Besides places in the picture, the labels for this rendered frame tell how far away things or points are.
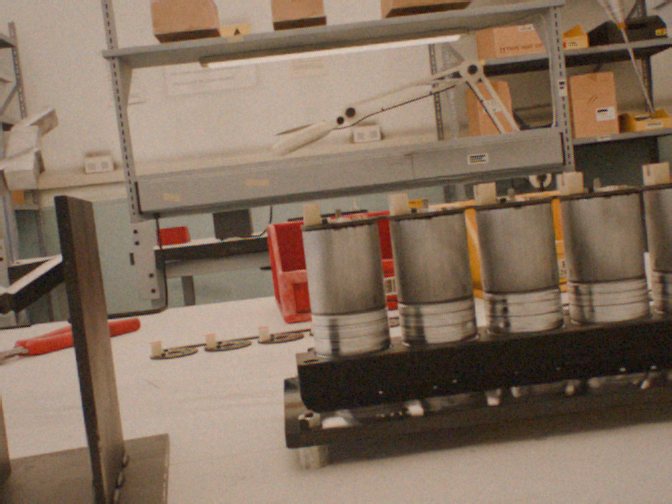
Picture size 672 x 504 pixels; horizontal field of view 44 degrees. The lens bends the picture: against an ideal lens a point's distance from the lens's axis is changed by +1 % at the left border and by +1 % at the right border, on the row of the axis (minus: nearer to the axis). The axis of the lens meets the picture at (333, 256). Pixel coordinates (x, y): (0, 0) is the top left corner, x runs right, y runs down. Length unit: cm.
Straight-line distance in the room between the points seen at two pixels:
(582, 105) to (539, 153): 188
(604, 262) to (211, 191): 227
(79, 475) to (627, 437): 14
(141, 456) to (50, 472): 2
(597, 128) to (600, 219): 419
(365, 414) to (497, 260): 7
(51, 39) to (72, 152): 62
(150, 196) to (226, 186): 23
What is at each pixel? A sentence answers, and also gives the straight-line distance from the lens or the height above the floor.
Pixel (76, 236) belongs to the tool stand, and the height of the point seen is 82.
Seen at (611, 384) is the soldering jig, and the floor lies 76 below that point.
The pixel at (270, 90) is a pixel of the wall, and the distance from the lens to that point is 467.
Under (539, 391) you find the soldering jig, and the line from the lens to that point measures 23.
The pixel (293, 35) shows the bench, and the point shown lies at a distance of 257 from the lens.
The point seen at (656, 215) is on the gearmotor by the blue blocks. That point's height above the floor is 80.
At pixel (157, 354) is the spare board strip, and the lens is 44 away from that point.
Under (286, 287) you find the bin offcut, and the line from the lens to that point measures 49.
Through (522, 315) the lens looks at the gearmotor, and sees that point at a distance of 26.
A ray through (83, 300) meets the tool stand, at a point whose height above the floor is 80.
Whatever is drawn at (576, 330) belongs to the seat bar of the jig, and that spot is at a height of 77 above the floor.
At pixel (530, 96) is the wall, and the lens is 482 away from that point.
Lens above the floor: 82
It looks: 3 degrees down
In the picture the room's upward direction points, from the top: 7 degrees counter-clockwise
